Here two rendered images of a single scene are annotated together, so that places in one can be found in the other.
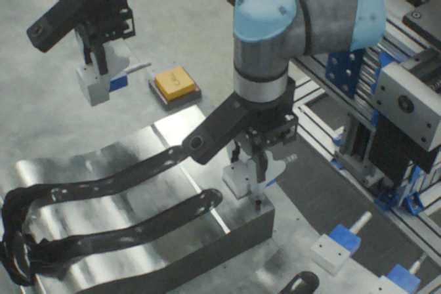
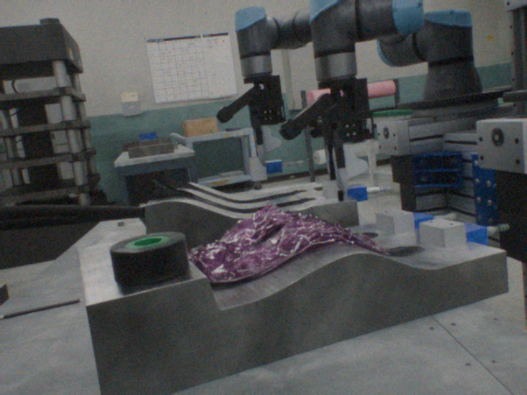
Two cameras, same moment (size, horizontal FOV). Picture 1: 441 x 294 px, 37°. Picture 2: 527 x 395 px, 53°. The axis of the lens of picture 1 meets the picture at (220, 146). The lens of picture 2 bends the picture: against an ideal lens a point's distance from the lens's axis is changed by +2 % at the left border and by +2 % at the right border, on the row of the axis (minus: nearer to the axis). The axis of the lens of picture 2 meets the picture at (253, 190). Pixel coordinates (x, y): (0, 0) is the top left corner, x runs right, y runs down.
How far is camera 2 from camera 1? 0.84 m
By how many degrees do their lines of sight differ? 48
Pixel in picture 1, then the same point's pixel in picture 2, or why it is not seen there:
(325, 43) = (370, 14)
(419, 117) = (509, 141)
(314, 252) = (378, 215)
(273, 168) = (356, 163)
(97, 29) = (258, 109)
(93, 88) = (254, 164)
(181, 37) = not seen: hidden behind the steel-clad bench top
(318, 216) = not seen: outside the picture
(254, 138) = (330, 118)
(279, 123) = (354, 112)
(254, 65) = (320, 39)
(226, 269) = not seen: hidden behind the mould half
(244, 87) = (318, 67)
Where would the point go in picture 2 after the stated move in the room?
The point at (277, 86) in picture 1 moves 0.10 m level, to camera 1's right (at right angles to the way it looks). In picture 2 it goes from (342, 62) to (399, 51)
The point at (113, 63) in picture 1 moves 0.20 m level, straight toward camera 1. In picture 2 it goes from (268, 141) to (245, 149)
